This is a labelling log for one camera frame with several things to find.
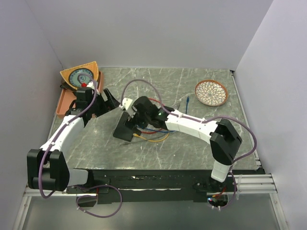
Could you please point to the black network switch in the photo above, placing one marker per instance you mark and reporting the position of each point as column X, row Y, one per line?
column 126, row 128

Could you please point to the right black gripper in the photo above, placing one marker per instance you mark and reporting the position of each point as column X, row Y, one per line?
column 135, row 121

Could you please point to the orange woven basket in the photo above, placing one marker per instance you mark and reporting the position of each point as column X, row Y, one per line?
column 91, row 66

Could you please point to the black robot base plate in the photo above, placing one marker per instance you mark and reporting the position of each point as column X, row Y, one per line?
column 158, row 185

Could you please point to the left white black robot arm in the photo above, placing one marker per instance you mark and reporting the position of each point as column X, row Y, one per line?
column 47, row 167

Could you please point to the pink plastic tray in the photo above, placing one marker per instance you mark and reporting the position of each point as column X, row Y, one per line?
column 67, row 97

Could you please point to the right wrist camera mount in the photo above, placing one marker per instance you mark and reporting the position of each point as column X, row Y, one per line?
column 126, row 106

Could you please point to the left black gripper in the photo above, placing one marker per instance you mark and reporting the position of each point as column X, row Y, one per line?
column 111, row 104

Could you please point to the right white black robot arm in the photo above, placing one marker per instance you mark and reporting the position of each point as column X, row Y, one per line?
column 220, row 135

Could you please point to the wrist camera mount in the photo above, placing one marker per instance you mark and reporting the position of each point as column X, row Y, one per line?
column 91, row 84
column 126, row 106

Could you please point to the aluminium rail frame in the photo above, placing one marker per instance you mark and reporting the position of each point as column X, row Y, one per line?
column 254, row 207

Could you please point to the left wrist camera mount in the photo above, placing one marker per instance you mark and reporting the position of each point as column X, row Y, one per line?
column 91, row 84

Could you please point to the dark bowl under basket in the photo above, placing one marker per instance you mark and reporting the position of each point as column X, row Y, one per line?
column 65, row 85

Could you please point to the floral patterned ceramic plate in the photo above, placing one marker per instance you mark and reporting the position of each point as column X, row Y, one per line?
column 211, row 93

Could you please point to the blue green ceramic plate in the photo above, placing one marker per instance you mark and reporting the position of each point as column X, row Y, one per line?
column 80, row 76

